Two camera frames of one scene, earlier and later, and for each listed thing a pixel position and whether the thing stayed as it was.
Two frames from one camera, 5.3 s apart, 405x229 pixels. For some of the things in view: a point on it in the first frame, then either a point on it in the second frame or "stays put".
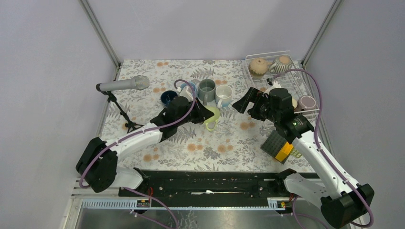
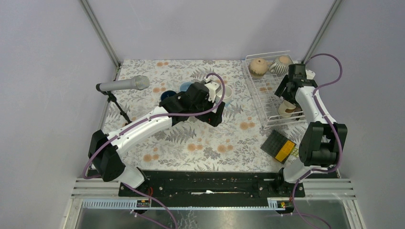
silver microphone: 140,82 stays put
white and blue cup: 223,94 stays put
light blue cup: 192,86 stays put
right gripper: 253,95 to 281,88
